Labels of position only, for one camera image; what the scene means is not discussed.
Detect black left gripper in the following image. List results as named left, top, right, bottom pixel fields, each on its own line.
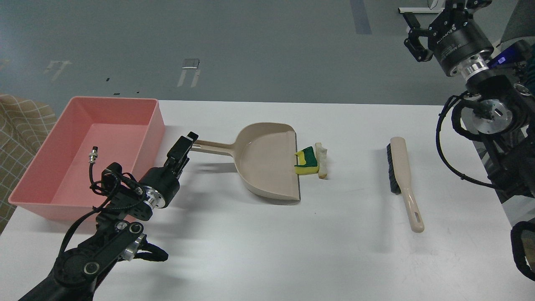
left=139, top=132, right=199, bottom=208

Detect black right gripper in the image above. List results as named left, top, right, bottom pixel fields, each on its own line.
left=403, top=0, right=494, bottom=77

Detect beige plastic dustpan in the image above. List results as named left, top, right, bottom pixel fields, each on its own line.
left=191, top=122, right=301, bottom=203

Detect yellow green sponge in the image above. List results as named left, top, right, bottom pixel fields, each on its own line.
left=294, top=146, right=319, bottom=175

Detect white foam piece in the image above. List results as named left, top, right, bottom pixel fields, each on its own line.
left=315, top=142, right=328, bottom=179

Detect beige hand brush black bristles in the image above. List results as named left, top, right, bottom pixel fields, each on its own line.
left=386, top=137, right=425, bottom=234

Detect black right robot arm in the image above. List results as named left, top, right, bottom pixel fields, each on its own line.
left=398, top=0, right=534, bottom=199

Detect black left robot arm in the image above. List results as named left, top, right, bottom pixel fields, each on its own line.
left=21, top=132, right=198, bottom=301

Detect pink plastic bin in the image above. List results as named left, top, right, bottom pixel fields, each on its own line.
left=8, top=97, right=166, bottom=221

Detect white bar on floor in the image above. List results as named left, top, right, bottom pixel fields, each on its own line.
left=397, top=7, right=444, bottom=14

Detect beige checkered cloth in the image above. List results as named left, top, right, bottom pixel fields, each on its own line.
left=0, top=94, right=57, bottom=231

